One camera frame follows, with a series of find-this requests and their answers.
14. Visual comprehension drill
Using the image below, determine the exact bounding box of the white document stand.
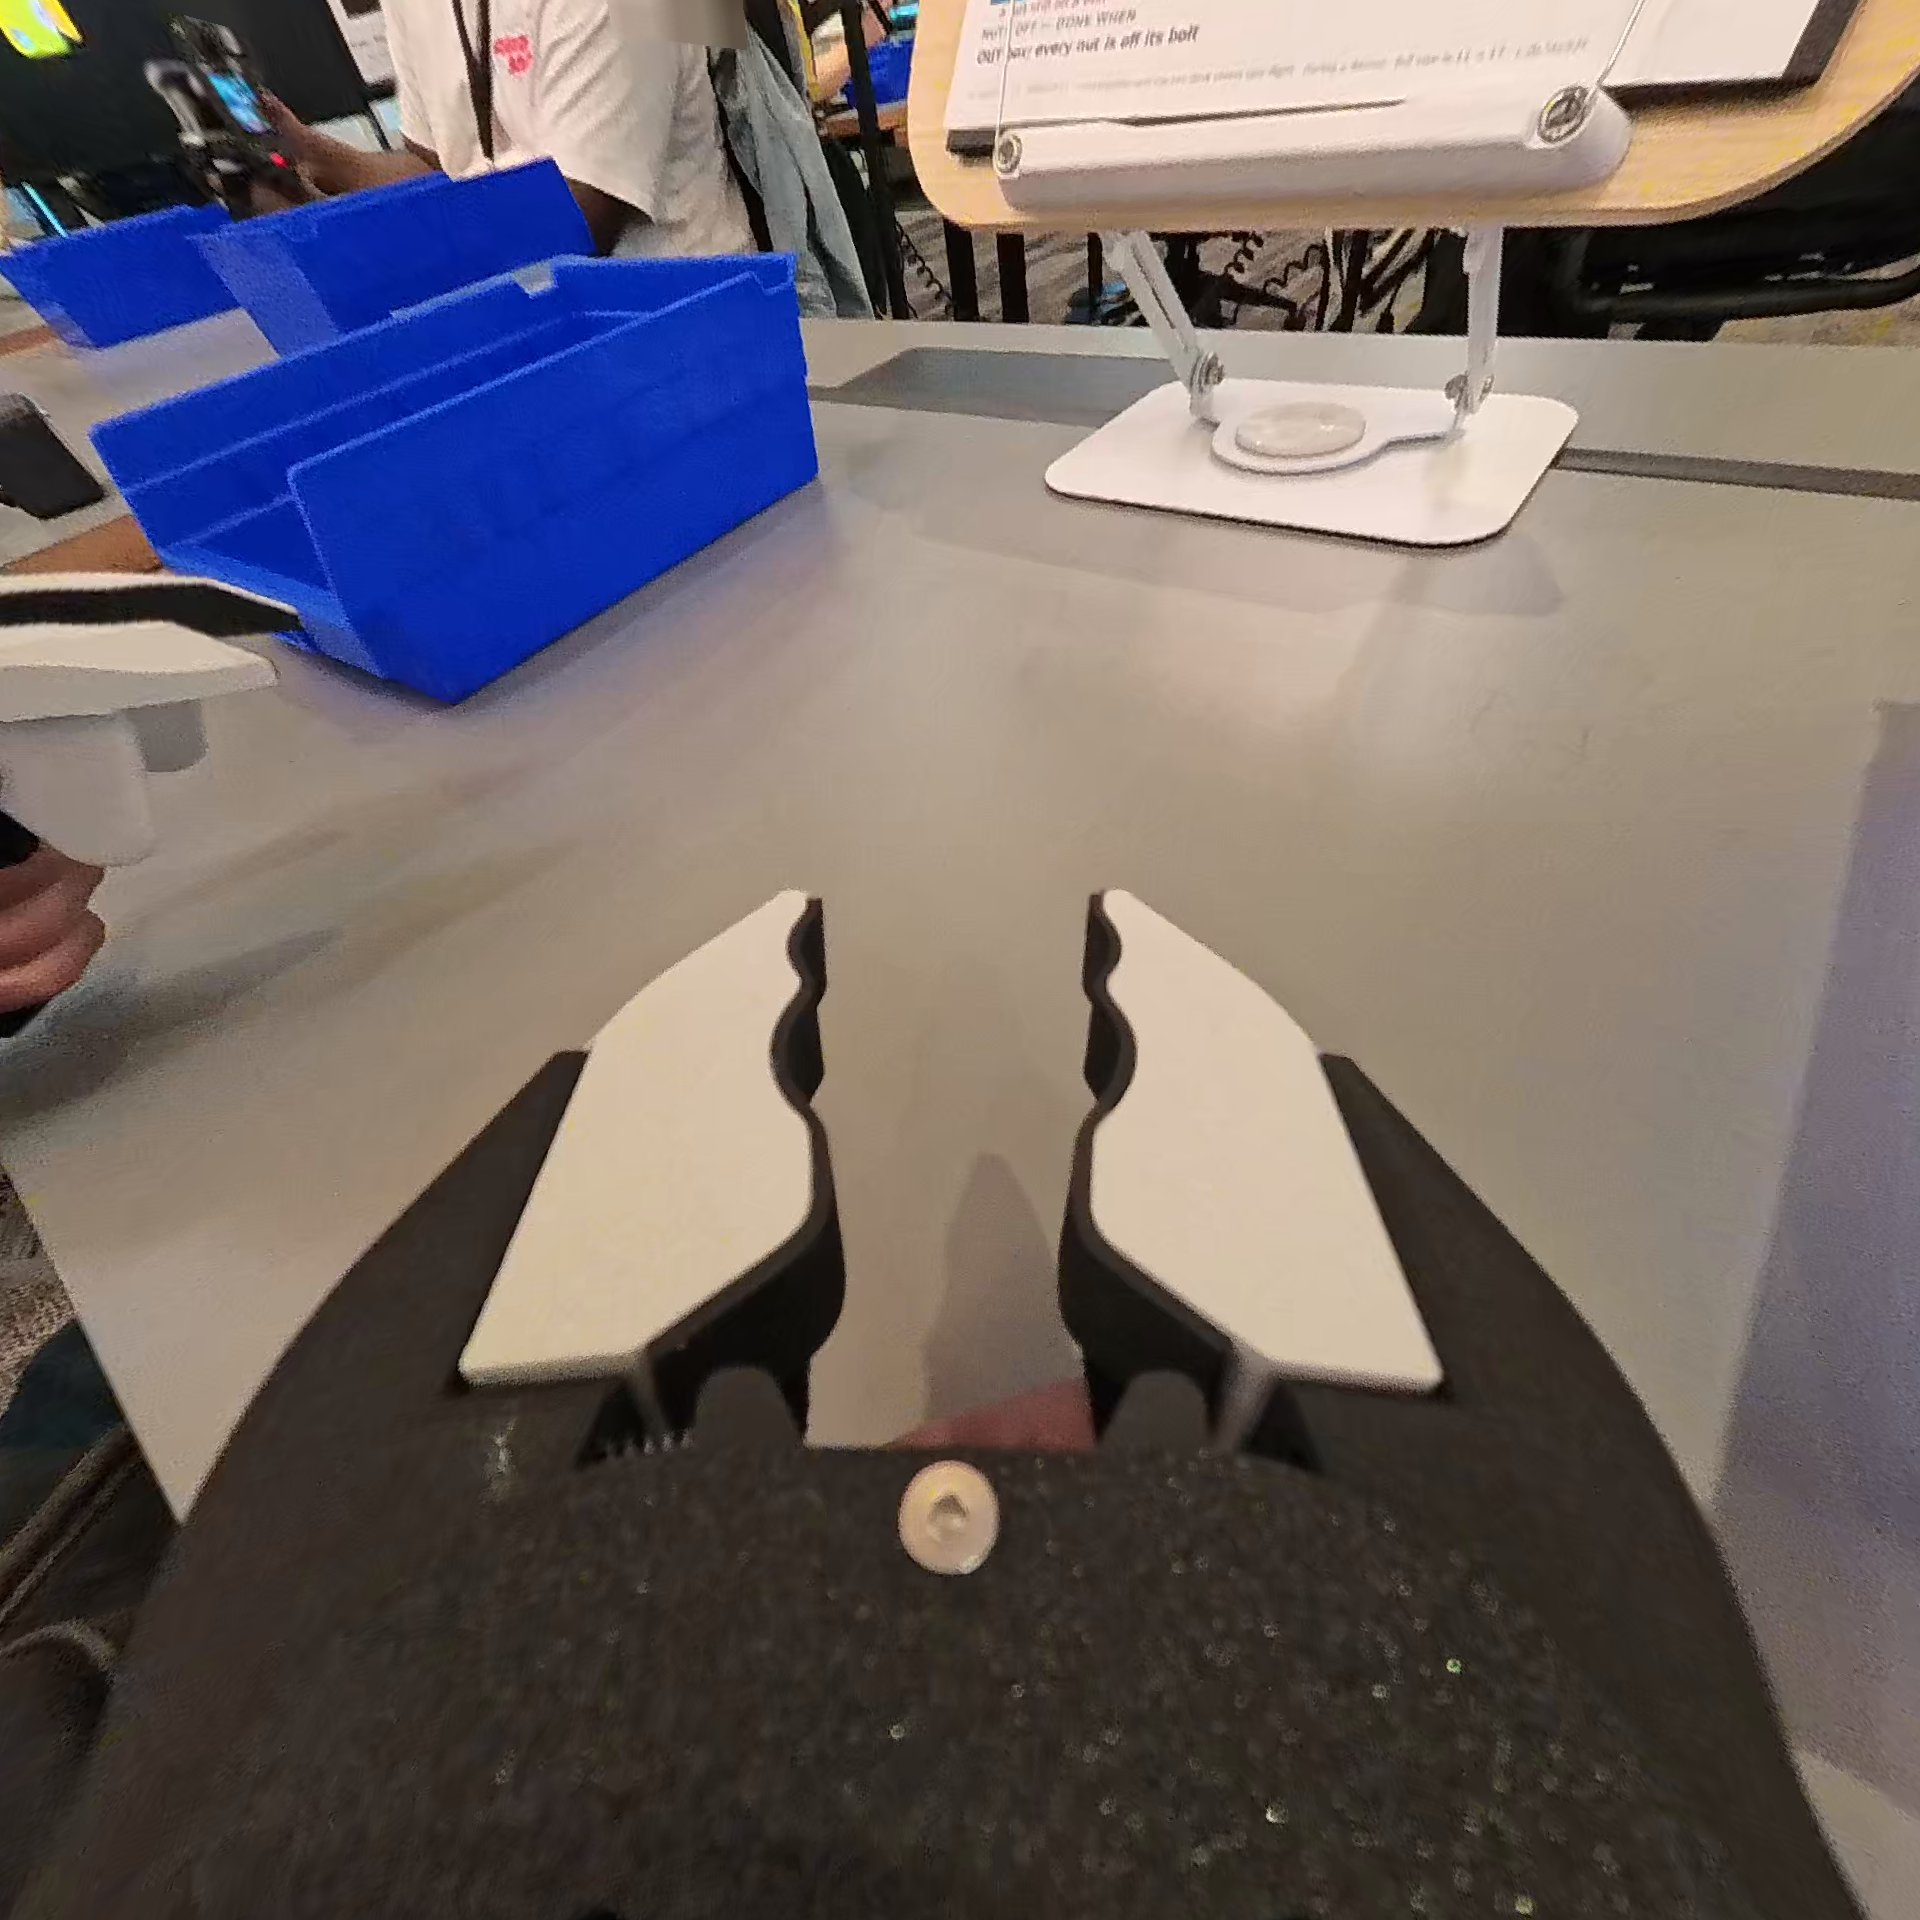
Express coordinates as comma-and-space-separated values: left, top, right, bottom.
1046, 75, 1637, 548

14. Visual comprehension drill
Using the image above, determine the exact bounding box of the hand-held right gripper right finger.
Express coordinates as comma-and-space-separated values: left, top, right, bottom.
1059, 891, 1448, 1422

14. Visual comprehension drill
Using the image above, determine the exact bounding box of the printed instruction sheet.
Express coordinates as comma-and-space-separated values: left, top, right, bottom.
945, 0, 1861, 137

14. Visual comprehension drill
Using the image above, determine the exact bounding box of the blue plastic bin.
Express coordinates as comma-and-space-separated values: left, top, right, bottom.
197, 158, 604, 356
167, 300, 820, 706
91, 250, 808, 587
0, 205, 235, 349

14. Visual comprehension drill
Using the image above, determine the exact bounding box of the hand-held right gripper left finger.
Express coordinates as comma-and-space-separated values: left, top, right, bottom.
457, 891, 848, 1418

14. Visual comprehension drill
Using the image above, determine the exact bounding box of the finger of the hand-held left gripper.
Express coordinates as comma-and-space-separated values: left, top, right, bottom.
0, 571, 302, 871

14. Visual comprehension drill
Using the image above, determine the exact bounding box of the grey desk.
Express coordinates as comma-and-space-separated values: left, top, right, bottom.
0, 314, 1920, 1861

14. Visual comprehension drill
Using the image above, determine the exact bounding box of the person's left hand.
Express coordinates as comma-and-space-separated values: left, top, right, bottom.
0, 848, 110, 1028

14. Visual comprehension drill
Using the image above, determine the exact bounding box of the black digital timer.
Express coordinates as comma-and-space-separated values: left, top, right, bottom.
0, 390, 110, 521

